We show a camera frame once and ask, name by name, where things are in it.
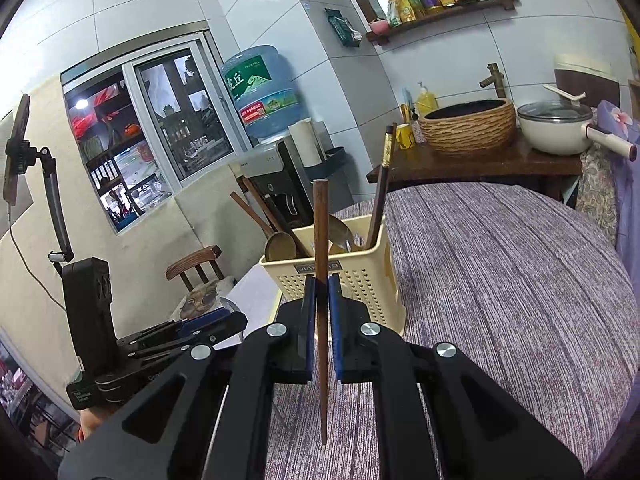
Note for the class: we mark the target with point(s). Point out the dark chopstick gold band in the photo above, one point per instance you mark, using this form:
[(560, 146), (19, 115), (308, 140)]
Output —
[(381, 186)]

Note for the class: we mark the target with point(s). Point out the dark wooden side table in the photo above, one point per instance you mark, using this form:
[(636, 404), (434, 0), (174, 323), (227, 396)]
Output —
[(515, 164)]

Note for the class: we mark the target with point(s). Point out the brown wooden chopstick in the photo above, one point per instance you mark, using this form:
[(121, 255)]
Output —
[(321, 275)]

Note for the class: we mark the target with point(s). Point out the person's hand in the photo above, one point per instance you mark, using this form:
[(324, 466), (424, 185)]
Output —
[(91, 418)]

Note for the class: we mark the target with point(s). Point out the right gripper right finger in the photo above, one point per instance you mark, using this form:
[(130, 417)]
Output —
[(352, 361)]

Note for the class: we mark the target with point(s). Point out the green hanging packet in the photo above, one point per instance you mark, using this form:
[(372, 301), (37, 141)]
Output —
[(348, 36)]

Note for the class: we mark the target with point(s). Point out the brass faucet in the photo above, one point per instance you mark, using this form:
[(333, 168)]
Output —
[(495, 79)]

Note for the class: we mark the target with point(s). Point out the silver metal spoon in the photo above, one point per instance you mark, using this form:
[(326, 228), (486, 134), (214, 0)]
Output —
[(340, 234)]

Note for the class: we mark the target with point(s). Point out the wooden chair with cat cushion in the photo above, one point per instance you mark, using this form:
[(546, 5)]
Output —
[(205, 283)]

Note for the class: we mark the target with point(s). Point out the white brown rice cooker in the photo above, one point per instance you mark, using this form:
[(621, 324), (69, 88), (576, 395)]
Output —
[(576, 74)]

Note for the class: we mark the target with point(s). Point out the sliding glass window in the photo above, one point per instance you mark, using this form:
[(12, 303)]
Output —
[(149, 118)]

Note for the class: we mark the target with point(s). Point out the cream perforated utensil holder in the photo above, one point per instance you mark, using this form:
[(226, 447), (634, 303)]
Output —
[(367, 276)]

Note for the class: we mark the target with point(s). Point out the purple floral cloth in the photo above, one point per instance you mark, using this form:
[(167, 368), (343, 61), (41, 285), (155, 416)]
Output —
[(626, 179)]

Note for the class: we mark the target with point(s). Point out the silver black water dispenser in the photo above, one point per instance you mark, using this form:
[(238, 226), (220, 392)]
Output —
[(276, 170)]

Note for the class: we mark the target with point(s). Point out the white pot with lid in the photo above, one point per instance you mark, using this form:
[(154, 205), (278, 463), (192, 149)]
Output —
[(564, 129)]

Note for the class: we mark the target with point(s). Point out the blue water jug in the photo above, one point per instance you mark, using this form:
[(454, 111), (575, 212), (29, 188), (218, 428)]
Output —
[(261, 85)]

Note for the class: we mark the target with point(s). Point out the golden spoon wooden handle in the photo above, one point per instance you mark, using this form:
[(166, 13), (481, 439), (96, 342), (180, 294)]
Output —
[(279, 245)]

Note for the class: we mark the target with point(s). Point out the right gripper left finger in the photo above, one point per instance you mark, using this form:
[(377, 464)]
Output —
[(294, 357)]

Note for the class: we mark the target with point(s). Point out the yellow soap bottle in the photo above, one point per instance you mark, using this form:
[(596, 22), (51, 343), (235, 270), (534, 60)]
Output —
[(426, 101)]

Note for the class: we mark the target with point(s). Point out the yellow mug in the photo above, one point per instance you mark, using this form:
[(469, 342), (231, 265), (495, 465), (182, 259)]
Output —
[(405, 137)]

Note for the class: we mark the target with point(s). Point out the purple striped tablecloth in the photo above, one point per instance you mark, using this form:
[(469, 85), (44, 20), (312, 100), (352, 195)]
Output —
[(532, 292)]

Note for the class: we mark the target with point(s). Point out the woven basin sink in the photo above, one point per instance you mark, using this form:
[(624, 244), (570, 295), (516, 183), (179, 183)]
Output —
[(470, 127)]

